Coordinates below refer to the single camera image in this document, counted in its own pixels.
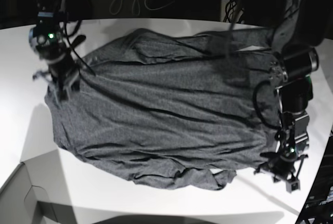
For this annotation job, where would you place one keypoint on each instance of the dark grey t-shirt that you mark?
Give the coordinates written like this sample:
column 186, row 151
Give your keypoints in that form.
column 170, row 112

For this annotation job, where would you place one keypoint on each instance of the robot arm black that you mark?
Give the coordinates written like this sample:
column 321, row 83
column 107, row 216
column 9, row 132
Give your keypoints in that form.
column 293, row 41
column 54, row 39

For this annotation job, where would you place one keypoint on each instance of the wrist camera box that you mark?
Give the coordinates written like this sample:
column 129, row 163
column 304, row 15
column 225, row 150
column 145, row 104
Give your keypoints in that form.
column 292, row 185

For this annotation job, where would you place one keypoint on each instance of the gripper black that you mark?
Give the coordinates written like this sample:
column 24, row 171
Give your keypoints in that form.
column 282, row 166
column 63, row 83

